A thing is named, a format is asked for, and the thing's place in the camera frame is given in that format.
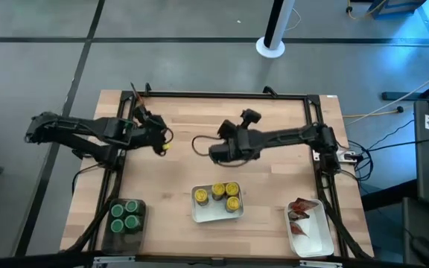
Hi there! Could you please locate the black desk foot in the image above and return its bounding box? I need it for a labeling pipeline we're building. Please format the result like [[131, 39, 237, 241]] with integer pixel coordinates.
[[381, 72, 429, 117]]

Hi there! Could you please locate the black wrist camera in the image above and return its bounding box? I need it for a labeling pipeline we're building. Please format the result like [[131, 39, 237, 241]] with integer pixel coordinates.
[[241, 109, 262, 128]]

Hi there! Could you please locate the blue metal desk frame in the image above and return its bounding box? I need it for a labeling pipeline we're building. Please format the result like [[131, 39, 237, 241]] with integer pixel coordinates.
[[369, 0, 429, 70]]

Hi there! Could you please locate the green-lid spice jar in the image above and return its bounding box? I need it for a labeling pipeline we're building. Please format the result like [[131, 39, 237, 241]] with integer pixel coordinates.
[[109, 218, 125, 235], [110, 203, 125, 219], [124, 199, 141, 215], [124, 214, 142, 232]]

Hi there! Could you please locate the black aluminium crossbar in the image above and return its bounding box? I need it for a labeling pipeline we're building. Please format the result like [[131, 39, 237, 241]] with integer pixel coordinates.
[[0, 251, 424, 268]]

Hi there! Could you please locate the yellow-lid spice jar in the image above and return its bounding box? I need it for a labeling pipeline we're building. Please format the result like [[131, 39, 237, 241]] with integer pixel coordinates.
[[211, 182, 226, 201], [194, 188, 210, 206], [225, 196, 242, 214], [224, 181, 241, 197]]

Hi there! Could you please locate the black cable bundle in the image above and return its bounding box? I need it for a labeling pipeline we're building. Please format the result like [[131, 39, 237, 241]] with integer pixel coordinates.
[[317, 182, 372, 260], [64, 174, 126, 255]]

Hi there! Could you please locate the black side table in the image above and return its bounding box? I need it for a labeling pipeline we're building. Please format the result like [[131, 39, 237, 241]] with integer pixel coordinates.
[[402, 197, 429, 268]]

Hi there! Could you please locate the white plastic bin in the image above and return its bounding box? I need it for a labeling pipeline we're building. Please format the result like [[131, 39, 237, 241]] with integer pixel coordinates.
[[283, 199, 335, 258], [191, 181, 245, 224]]

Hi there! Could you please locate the black aluminium table frame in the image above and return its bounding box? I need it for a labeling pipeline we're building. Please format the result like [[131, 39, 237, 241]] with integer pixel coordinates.
[[63, 90, 374, 261]]

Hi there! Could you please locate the yellow floor cable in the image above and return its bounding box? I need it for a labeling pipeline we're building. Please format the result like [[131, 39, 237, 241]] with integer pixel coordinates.
[[346, 0, 389, 20]]

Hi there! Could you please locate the black and white post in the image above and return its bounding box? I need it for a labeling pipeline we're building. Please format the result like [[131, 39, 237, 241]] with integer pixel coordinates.
[[255, 0, 296, 60]]

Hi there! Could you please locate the smoky grey plastic bin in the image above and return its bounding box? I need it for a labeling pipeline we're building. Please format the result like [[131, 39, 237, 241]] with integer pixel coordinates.
[[101, 198, 147, 256]]

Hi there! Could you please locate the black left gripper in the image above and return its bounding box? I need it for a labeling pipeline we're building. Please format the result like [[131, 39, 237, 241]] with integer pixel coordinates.
[[127, 105, 174, 156]]

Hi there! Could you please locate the black cable tangle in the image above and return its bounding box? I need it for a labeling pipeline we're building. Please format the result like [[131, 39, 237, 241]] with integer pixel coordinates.
[[348, 141, 375, 184]]

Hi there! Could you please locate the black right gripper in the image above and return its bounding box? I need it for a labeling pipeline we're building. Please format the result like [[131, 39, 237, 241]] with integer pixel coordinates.
[[208, 119, 266, 164]]

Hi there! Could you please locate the cream floor cable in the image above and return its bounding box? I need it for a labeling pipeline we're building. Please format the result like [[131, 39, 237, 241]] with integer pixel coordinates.
[[343, 62, 429, 127]]

